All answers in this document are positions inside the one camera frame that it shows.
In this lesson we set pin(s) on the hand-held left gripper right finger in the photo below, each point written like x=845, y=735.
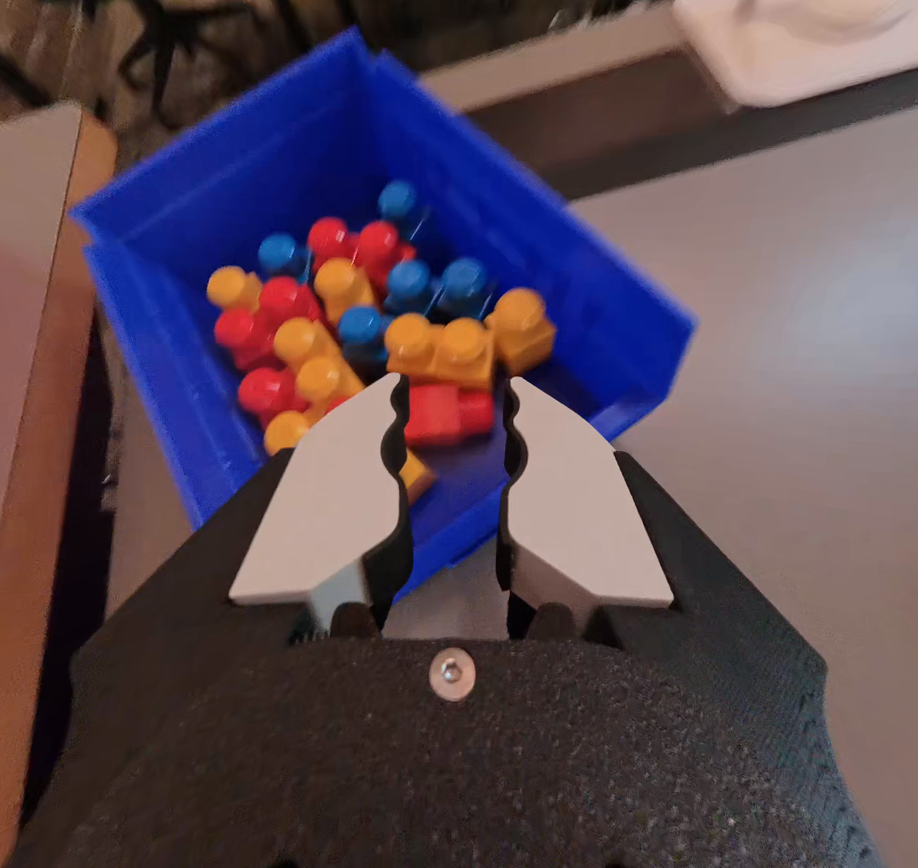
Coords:
x=581, y=524

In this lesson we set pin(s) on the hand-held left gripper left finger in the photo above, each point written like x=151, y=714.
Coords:
x=315, y=524

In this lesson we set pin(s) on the pile of mega blocks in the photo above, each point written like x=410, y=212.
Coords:
x=344, y=301

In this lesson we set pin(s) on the blue plastic bin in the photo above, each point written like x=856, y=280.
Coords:
x=301, y=143

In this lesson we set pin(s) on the wood-edged side table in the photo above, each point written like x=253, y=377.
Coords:
x=43, y=237

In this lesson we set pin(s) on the poster board stand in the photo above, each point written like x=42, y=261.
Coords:
x=810, y=29

